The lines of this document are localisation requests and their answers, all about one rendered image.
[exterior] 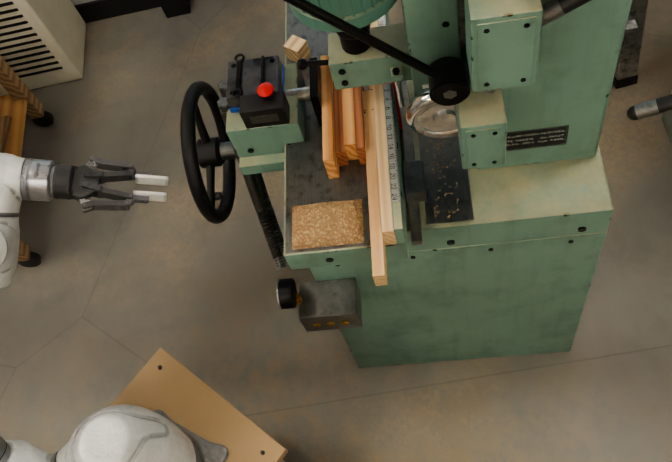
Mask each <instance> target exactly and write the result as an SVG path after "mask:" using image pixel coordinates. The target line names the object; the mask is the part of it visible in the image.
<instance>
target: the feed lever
mask: <svg viewBox="0 0 672 462"><path fill-rule="evenodd" d="M283 1H285V2H287V3H289V4H291V5H293V6H295V7H297V8H299V9H301V10H302V11H304V12H306V13H308V14H310V15H312V16H314V17H316V18H318V19H320V20H322V21H324V22H325V23H327V24H329V25H331V26H333V27H335V28H337V29H339V30H341V31H343V32H345V33H346V34H348V35H350V36H352V37H354V38H356V39H358V40H360V41H362V42H364V43H366V44H368V45H369V46H371V47H373V48H375V49H377V50H379V51H381V52H383V53H385V54H387V55H389V56H391V57H392V58H394V59H396V60H398V61H400V62H402V63H404V64H406V65H408V66H410V67H412V68H413V69H415V70H417V71H419V72H421V73H423V74H425V75H427V76H428V85H429V94H430V98H431V100H432V101H433V102H435V103H437V104H439V105H443V106H451V105H456V104H459V103H461V102H462V101H464V100H465V99H466V98H467V97H468V96H469V94H470V91H472V87H471V81H470V79H469V77H468V70H467V65H466V63H465V62H464V61H463V60H462V59H460V58H457V57H451V56H449V57H442V58H439V59H437V60H435V61H434V62H432V63H431V64H430V65H427V64H425V63H423V62H421V61H419V60H418V59H416V58H414V57H412V56H410V55H408V54H406V53H404V52H403V51H401V50H399V49H397V48H395V47H393V46H391V45H389V44H388V43H386V42H384V41H382V40H380V39H378V38H376V37H374V36H373V35H371V34H369V33H367V32H365V31H363V30H361V29H359V28H358V27H356V26H354V25H352V24H350V23H348V22H346V21H344V20H343V19H341V18H339V17H337V16H335V15H333V14H331V13H329V12H328V11H326V10H324V9H322V8H320V7H318V6H316V5H315V4H313V3H311V2H309V1H307V0H283Z"/></svg>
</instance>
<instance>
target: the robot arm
mask: <svg viewBox="0 0 672 462"><path fill-rule="evenodd" d="M91 168H94V169H96V168H99V169H104V170H111V172H104V171H94V170H93V169H91ZM132 180H135V181H136V184H148V185H162V186H168V177H167V176H153V175H152V173H150V172H138V171H136V169H135V166H134V164H133V163H129V162H122V161H114V160H107V159H100V158H98V157H95V156H93V155H90V156H89V161H88V162H87V163H86V165H82V166H74V165H66V164H57V165H56V166H55V163H54V161H53V160H43V159H33V158H22V157H18V156H16V155H13V154H8V153H0V291H2V290H3V289H4V288H6V287H7V286H8V285H9V284H10V283H11V281H12V279H13V277H14V274H15V271H16V268H17V263H18V256H19V245H20V227H19V212H20V207H21V203H22V200H27V201H46V202H50V201H51V200H52V199H53V197H54V198H55V199H65V200H71V199H74V200H77V201H79V202H80V203H81V207H82V211H83V212H84V213H87V212H91V211H128V210H130V207H131V205H134V203H144V204H147V203H149V201H160V202H166V201H167V193H164V192H150V191H136V190H134V191H133V194H131V193H127V192H122V191H118V190H113V189H109V188H104V187H102V186H100V184H104V183H105V182H117V181H132ZM91 197H97V198H107V199H111V200H91V201H90V200H88V199H89V198H91ZM228 456H229V451H228V449H227V448H226V447H225V446H224V445H221V444H216V443H212V442H209V441H207V440H206V439H204V438H202V437H200V436H199V435H197V434H195V433H193V432H192V431H190V430H188V429H186V428H184V427H183V426H181V425H179V424H177V423H176V422H174V421H172V420H171V419H170V418H169V417H168V415H167V414H166V413H165V412H163V411H162V410H155V411H152V410H149V409H146V408H144V407H140V406H135V405H125V404H123V405H114V406H109V407H106V408H103V409H101V410H99V411H97V412H95V413H93V414H92V415H90V416H89V417H87V418H86V419H85V420H84V421H83V422H82V423H81V424H80V425H79V426H78V427H77V428H76V430H75V431H74V433H73V434H72V436H71V438H70V440H69V441H68V442H67V443H66V444H65V445H64V446H63V447H62V448H61V449H60V450H59V451H57V452H55V453H54V454H52V455H49V454H48V453H47V452H45V451H43V450H41V449H39V448H37V447H35V446H33V445H31V444H30V443H29V442H27V441H23V440H4V439H3V438H2V437H1V435H0V462H225V461H226V460H227V459H228Z"/></svg>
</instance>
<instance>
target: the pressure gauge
mask: <svg viewBox="0 0 672 462"><path fill-rule="evenodd" d="M276 297H277V303H278V306H279V308H280V310H283V309H294V308H295V307H296V306H297V305H298V306H299V304H300V303H301V302H302V298H301V296H300V295H299V294H298V293H297V289H296V284H295V281H294V279H293V278H287V279H278V280H277V283H276Z"/></svg>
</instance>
